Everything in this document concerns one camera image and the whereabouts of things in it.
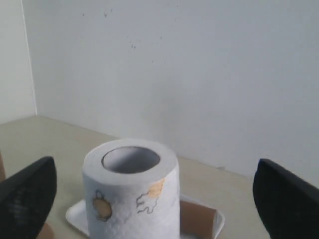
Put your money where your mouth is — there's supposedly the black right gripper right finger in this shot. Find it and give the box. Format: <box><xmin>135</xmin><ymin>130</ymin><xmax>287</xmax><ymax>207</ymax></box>
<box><xmin>252</xmin><ymin>159</ymin><xmax>319</xmax><ymax>239</ymax></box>

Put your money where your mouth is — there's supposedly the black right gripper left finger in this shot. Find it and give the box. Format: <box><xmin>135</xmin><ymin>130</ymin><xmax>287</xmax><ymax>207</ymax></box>
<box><xmin>0</xmin><ymin>156</ymin><xmax>56</xmax><ymax>239</ymax></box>

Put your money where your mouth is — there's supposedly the brown cardboard tube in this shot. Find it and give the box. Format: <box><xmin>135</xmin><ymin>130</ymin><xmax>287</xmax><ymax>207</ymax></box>
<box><xmin>180</xmin><ymin>200</ymin><xmax>216</xmax><ymax>239</ymax></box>

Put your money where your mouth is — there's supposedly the printed white paper towel roll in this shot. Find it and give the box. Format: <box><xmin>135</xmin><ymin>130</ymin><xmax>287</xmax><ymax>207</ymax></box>
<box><xmin>82</xmin><ymin>139</ymin><xmax>180</xmax><ymax>239</ymax></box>

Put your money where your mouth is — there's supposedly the white rectangular tray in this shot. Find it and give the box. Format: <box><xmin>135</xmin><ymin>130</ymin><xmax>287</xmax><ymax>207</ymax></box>
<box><xmin>65</xmin><ymin>194</ymin><xmax>225</xmax><ymax>239</ymax></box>

